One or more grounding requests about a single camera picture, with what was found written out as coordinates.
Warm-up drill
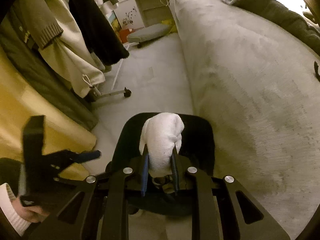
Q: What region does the grey bed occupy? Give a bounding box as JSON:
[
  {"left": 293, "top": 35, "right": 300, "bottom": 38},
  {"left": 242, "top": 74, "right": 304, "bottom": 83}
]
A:
[{"left": 169, "top": 0, "right": 320, "bottom": 239}]

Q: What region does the black trash bin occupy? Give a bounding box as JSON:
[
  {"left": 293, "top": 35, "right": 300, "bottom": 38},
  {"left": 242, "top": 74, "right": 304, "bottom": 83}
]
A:
[{"left": 105, "top": 112, "right": 216, "bottom": 217}]

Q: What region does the wheeled clothes rack base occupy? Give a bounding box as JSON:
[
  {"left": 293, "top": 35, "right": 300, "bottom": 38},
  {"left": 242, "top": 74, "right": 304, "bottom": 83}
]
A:
[{"left": 86, "top": 41, "right": 132, "bottom": 103}]

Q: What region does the yellow cloth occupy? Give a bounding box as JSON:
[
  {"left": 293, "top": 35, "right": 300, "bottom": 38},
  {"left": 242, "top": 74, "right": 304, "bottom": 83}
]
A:
[{"left": 0, "top": 45, "right": 98, "bottom": 180}]

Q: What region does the black hanging garment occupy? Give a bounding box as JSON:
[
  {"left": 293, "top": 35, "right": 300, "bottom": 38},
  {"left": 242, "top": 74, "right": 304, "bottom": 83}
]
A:
[{"left": 66, "top": 0, "right": 130, "bottom": 67}]

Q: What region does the person's left hand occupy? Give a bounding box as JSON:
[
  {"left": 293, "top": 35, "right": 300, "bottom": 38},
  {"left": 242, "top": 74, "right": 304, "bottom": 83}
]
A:
[{"left": 14, "top": 197, "right": 52, "bottom": 224}]

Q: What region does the white tissue wad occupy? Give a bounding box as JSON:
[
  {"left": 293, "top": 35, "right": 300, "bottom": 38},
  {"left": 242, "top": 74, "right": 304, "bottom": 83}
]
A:
[{"left": 139, "top": 112, "right": 185, "bottom": 177}]

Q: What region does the olive knit sweater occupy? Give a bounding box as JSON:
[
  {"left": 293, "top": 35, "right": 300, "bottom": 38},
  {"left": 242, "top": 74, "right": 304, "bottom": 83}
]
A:
[{"left": 11, "top": 0, "right": 64, "bottom": 49}]

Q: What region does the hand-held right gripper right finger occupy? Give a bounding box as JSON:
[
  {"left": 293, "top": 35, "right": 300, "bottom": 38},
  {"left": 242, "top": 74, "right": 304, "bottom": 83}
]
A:
[{"left": 171, "top": 147, "right": 291, "bottom": 240}]

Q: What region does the dark grey fleece blanket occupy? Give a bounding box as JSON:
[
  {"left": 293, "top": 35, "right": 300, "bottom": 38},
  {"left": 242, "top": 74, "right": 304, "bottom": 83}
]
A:
[{"left": 231, "top": 0, "right": 320, "bottom": 55}]

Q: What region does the red box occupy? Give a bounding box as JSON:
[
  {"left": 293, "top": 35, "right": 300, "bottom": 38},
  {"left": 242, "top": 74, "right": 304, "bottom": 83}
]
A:
[{"left": 119, "top": 29, "right": 132, "bottom": 43}]

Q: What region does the beige drawstring coat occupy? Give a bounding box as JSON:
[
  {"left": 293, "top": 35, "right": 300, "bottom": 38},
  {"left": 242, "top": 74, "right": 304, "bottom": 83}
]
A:
[{"left": 37, "top": 0, "right": 107, "bottom": 98}]

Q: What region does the grey cushioned stool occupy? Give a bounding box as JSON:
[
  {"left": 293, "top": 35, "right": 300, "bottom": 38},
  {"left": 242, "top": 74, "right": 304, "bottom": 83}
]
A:
[{"left": 126, "top": 24, "right": 173, "bottom": 48}]

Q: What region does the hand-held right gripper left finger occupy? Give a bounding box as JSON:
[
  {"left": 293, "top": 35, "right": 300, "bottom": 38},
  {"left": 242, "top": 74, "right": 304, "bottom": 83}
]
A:
[{"left": 30, "top": 147, "right": 150, "bottom": 240}]

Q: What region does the white dressing table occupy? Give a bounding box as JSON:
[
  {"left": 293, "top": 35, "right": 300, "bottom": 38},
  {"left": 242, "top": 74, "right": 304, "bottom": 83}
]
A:
[{"left": 105, "top": 0, "right": 175, "bottom": 30}]

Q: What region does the yellow plastic bag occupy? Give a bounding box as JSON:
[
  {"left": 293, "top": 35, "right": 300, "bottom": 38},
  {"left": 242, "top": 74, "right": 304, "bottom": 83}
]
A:
[{"left": 161, "top": 19, "right": 178, "bottom": 34}]

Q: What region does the yellow framed picture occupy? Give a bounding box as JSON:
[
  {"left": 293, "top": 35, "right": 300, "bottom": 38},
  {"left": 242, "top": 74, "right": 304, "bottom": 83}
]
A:
[{"left": 110, "top": 11, "right": 123, "bottom": 35}]

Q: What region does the dark green hanging garment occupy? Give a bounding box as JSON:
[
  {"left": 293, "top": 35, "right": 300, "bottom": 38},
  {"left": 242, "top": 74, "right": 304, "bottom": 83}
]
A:
[{"left": 0, "top": 12, "right": 99, "bottom": 132}]

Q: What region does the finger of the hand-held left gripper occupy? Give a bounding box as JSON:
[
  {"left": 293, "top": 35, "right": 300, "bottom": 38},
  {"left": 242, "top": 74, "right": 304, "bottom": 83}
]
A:
[{"left": 66, "top": 150, "right": 102, "bottom": 164}]

